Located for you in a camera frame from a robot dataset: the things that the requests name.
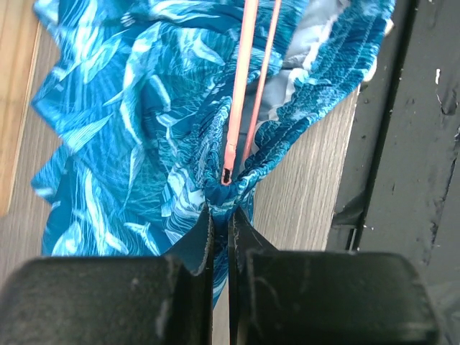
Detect pink wire hanger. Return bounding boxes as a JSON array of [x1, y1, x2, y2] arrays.
[[221, 0, 282, 185]]

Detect wooden clothes rack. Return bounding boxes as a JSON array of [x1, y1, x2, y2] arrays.
[[1, 0, 40, 216]]

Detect blue patterned shorts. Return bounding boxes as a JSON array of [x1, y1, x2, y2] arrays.
[[30, 0, 396, 310]]

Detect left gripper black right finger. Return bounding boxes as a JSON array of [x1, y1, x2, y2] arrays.
[[228, 210, 440, 344]]

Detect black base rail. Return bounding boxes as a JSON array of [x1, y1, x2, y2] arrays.
[[327, 1, 459, 344]]

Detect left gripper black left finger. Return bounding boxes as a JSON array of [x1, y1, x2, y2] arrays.
[[1, 209, 214, 344]]

